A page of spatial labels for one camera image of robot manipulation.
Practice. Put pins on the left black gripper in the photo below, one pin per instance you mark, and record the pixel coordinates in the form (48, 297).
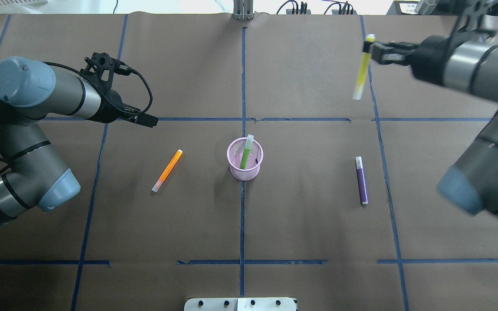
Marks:
(110, 110)

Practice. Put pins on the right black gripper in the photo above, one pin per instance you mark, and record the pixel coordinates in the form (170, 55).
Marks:
(429, 57)

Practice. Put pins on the yellow highlighter pen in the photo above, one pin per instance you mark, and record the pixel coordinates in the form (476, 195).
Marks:
(363, 67)

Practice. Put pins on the orange highlighter pen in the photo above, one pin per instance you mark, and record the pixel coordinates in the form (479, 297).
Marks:
(164, 175)

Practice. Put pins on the green highlighter pen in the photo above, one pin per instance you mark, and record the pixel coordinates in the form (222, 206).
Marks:
(246, 151)

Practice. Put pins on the purple highlighter pen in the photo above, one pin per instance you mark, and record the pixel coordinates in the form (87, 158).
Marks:
(362, 186)

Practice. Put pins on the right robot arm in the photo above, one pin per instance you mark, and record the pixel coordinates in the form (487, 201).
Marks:
(469, 66)

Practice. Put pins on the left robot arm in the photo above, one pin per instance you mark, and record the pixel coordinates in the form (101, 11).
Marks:
(29, 91)

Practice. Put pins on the pink mesh pen holder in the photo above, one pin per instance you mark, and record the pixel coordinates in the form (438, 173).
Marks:
(234, 155)

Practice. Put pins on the black power strip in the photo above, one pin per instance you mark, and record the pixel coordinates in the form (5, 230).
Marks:
(298, 8)
(344, 8)

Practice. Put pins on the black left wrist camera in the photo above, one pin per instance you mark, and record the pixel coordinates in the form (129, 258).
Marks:
(100, 68)

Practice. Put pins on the aluminium frame post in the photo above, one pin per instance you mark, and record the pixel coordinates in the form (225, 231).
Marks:
(243, 10)

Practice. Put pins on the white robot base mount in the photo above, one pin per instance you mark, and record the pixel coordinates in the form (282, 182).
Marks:
(242, 304)

